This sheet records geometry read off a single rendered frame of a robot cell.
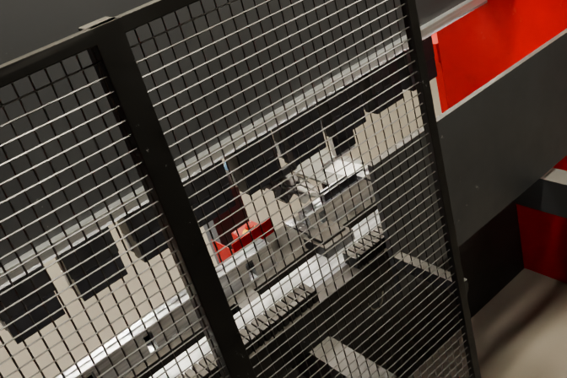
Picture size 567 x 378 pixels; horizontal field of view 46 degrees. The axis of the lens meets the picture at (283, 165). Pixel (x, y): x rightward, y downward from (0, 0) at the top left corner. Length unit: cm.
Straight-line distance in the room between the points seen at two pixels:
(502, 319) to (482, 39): 124
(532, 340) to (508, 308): 23
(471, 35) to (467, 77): 21
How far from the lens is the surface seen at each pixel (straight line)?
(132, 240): 203
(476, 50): 302
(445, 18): 237
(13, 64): 100
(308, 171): 258
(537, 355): 309
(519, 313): 328
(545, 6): 276
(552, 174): 253
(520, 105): 228
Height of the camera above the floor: 220
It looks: 27 degrees down
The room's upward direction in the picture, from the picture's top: 17 degrees counter-clockwise
